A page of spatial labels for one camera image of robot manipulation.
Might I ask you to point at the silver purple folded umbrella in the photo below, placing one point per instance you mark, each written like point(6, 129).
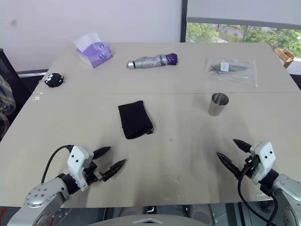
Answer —
point(152, 60)

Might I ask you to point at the black cloth pouch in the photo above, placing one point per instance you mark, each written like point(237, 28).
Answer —
point(136, 119)

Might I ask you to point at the grey rounded robot torso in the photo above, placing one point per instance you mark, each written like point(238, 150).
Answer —
point(145, 219)

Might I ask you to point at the clear plastic zip bag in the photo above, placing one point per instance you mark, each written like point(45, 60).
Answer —
point(232, 69)

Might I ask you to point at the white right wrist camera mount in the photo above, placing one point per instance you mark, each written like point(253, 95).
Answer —
point(264, 161)

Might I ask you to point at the grey window roller blind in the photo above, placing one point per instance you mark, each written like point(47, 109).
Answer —
point(244, 11)

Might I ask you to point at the dark window frame post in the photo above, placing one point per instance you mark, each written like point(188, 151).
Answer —
point(183, 21)

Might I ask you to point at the stainless steel cup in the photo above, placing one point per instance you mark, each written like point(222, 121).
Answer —
point(218, 104)

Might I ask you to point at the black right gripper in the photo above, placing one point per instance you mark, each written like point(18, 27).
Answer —
point(251, 167)

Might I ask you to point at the purple tissue pack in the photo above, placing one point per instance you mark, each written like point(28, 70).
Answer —
point(94, 51)

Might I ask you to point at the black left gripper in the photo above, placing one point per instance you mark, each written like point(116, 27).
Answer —
point(92, 173)

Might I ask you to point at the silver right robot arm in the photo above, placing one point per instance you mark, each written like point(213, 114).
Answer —
point(285, 200)

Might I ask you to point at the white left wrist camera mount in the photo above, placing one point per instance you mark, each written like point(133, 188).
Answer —
point(77, 162)

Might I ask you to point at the black mesh chair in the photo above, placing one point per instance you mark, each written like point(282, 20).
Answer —
point(8, 77)

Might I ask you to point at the black round plush toy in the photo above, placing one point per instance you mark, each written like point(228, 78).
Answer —
point(54, 80)

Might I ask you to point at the cardboard box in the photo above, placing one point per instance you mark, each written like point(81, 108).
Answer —
point(285, 56)

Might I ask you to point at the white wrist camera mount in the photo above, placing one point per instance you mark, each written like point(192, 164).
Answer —
point(264, 161)
point(77, 162)

